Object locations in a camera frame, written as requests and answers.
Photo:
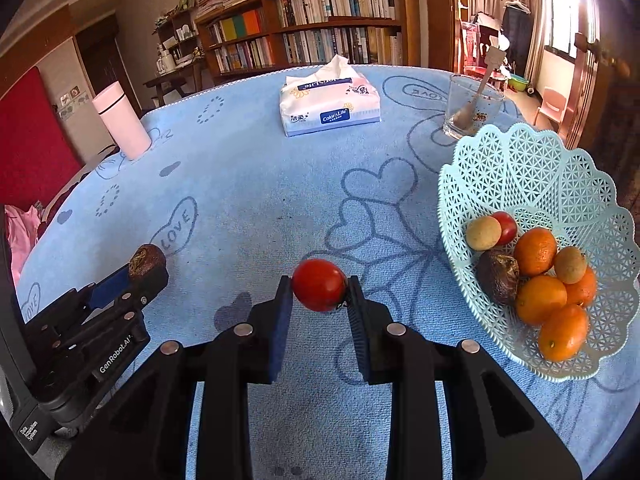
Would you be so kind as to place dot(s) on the oblong orange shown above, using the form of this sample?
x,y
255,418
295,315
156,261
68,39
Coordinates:
x,y
562,332

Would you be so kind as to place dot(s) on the rows of shelved books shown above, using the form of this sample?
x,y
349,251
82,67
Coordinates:
x,y
330,5

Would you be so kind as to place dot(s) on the small pink chair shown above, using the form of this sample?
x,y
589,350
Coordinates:
x,y
550,107

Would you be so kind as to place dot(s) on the small wooden shelf unit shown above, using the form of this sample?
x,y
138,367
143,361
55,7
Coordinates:
x,y
177,40

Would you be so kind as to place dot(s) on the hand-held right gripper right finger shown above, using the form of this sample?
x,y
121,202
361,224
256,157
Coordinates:
x,y
360,330

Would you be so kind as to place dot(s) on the pink insulated cup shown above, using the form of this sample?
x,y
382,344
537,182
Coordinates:
x,y
122,122

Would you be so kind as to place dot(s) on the small mandarin orange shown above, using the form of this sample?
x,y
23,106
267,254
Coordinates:
x,y
535,250

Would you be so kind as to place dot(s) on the dark wooden door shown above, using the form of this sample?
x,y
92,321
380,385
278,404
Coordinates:
x,y
105,60

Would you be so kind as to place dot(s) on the brown kiwi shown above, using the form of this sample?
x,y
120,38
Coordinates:
x,y
570,264

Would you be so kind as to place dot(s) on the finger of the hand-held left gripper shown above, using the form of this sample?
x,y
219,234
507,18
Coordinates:
x,y
150,285
110,287

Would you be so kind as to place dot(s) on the red padded panel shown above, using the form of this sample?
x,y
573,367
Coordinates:
x,y
35,135

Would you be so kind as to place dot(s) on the large round orange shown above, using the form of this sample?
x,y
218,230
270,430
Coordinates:
x,y
585,290

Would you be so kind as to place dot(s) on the green plastic basin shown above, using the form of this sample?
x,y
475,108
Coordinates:
x,y
519,83

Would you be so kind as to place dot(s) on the grey cloth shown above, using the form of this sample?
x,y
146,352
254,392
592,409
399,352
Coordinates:
x,y
55,452

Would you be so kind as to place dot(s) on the wooden bookshelf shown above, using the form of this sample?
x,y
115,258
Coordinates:
x,y
407,15

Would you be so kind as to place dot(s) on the dark brown avocado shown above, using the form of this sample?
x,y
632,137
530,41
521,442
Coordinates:
x,y
497,277
147,257

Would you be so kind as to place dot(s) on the light blue lattice basket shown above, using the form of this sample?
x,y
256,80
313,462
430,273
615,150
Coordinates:
x,y
540,170

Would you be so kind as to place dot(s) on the hanging dark garment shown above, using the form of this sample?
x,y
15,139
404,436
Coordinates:
x,y
517,35

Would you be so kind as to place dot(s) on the pink cloth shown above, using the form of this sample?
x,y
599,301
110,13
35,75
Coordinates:
x,y
20,240

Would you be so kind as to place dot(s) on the white tissue pack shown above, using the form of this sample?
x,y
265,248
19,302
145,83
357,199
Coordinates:
x,y
325,110

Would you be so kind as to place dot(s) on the wall stickers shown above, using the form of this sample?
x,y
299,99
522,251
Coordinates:
x,y
74,101

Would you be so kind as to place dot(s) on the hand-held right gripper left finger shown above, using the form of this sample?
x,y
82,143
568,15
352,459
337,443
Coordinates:
x,y
282,330

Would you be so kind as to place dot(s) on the metal spoon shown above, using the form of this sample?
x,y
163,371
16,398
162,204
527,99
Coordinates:
x,y
477,95

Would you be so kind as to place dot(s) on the small red tomato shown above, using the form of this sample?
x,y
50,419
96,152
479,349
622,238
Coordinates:
x,y
507,227

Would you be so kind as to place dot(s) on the dark wooden bench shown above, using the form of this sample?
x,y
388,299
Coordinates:
x,y
172,80

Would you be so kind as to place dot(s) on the small round brown pear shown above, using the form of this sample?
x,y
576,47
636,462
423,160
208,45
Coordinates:
x,y
482,234

